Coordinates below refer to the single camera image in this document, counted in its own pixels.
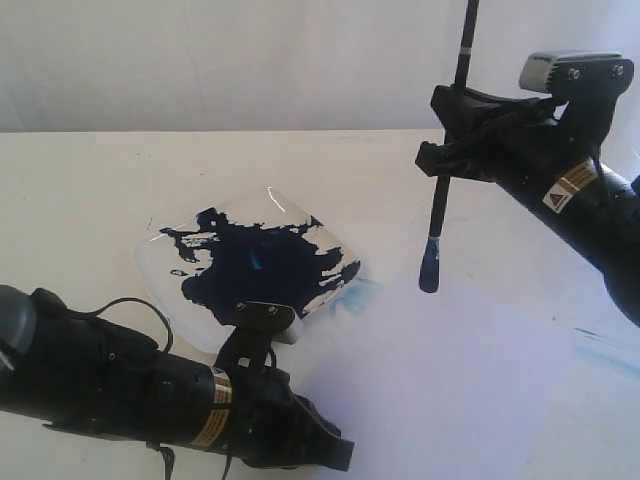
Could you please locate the white paper sheet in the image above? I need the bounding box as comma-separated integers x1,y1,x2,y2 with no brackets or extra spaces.
299,275,639,479

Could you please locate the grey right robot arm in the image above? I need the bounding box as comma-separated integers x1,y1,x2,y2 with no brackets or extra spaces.
416,85,639,323

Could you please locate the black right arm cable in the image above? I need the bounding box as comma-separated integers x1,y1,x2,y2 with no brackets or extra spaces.
589,154,614,211

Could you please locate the black paintbrush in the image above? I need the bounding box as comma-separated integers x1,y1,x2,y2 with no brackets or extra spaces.
419,0,480,293

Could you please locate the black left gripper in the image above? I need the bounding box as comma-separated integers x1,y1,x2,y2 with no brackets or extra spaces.
204,367,355,472

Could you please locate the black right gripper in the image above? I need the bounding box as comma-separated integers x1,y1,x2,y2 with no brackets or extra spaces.
415,85,615,205

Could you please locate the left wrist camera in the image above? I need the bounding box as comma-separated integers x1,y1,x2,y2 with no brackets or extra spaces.
230,301,303,345

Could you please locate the white square paint plate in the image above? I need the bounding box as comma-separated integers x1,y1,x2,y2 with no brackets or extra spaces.
134,187,361,353

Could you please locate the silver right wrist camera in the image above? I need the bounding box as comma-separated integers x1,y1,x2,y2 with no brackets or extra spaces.
518,50,622,93

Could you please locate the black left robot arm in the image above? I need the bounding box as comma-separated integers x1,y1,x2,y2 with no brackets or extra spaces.
1,286,354,471

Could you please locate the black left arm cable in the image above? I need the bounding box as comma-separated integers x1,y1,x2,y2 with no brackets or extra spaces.
84,297,176,354

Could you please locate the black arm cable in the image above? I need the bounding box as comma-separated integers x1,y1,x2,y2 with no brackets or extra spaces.
589,154,614,211
84,297,176,354

